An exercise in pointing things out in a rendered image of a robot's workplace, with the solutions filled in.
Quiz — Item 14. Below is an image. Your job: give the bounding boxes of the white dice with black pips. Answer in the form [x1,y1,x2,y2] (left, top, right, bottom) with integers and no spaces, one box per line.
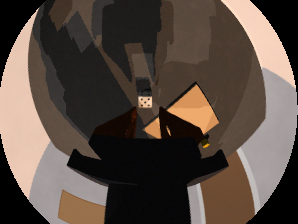
[138,91,152,108]

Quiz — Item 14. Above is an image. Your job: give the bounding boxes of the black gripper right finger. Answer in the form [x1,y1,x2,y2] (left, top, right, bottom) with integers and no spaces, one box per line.
[159,107,204,145]

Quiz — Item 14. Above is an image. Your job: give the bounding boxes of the yellow die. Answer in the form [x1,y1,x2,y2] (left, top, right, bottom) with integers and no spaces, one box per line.
[201,138,210,148]

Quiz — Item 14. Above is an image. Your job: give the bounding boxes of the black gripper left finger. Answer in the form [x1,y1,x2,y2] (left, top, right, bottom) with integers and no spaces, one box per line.
[92,107,137,138]

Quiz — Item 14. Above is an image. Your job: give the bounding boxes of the orange square mat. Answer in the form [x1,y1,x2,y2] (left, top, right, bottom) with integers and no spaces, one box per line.
[143,84,219,138]

